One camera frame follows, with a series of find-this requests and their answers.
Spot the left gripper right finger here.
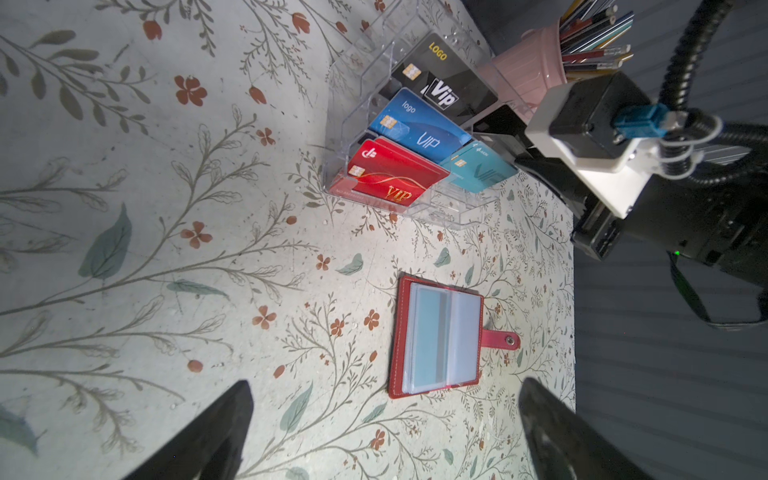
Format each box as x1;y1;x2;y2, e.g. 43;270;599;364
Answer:
518;377;651;480

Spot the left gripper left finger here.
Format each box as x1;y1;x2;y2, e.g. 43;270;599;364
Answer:
127;380;254;479

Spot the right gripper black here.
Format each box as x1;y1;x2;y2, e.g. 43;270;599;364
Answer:
516;153;767;287

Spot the red leather card holder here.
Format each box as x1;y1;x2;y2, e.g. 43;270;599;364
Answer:
387;274;521;399

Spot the clear acrylic card organizer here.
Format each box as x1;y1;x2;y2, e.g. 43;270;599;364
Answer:
320;1;532;228

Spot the teal card in holder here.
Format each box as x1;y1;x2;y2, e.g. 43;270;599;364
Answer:
403;284;451;394

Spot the teal card in organizer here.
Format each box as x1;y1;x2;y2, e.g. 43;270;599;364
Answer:
440;141;518;193

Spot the red card in organizer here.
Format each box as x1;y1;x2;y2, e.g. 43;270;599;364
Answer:
347;136;449;207

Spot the black card in organizer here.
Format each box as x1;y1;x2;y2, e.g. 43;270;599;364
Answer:
392;32;498;124

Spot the blue card in organizer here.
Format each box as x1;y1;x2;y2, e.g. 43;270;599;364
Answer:
369;88;473;163

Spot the coloured pencils bundle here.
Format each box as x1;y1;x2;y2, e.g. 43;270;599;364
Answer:
558;0;635;82

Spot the pink pencil cup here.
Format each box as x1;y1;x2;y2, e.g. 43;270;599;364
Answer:
477;23;567;123

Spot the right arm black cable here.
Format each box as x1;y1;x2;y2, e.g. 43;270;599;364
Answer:
656;0;768;187

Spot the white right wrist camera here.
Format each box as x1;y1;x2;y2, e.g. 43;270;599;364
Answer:
525;73;724;219

